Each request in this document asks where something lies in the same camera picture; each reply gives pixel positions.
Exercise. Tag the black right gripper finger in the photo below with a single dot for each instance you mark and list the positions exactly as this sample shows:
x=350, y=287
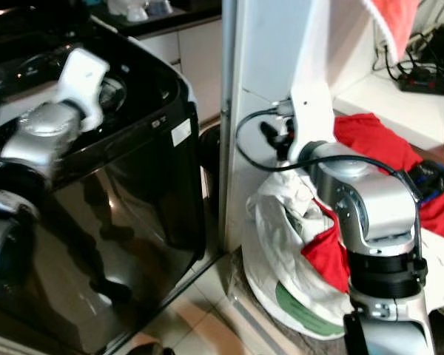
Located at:
x=280, y=151
x=269, y=132

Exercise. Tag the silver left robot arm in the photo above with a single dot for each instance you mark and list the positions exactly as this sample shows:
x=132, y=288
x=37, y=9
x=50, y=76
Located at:
x=38, y=139

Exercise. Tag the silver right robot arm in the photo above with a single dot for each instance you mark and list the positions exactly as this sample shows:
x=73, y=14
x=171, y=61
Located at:
x=377, y=211

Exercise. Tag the black top-load washing machine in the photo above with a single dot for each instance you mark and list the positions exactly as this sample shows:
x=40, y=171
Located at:
x=148, y=214

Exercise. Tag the red garment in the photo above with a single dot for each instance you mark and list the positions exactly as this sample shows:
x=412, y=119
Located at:
x=329, y=255
x=374, y=137

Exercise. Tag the white kitchen cabinet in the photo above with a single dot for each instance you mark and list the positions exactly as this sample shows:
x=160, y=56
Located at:
x=196, y=63

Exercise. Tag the black power strip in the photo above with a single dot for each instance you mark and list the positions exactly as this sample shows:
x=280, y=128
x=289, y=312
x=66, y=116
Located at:
x=429, y=80

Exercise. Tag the pink red hanging towel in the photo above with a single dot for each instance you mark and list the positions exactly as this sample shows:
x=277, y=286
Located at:
x=396, y=22

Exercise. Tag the grey glass cup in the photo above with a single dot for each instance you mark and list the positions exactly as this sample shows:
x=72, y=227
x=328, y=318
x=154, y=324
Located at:
x=155, y=7

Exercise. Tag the black robot foot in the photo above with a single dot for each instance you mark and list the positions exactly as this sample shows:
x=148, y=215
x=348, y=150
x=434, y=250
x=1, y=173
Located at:
x=149, y=349

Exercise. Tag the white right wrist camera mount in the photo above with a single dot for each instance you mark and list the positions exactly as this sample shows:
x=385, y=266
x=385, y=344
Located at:
x=312, y=118

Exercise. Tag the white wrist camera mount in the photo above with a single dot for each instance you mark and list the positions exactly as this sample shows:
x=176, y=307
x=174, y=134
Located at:
x=312, y=118
x=83, y=78

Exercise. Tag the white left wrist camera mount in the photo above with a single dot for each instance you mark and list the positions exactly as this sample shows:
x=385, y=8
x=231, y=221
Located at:
x=83, y=78

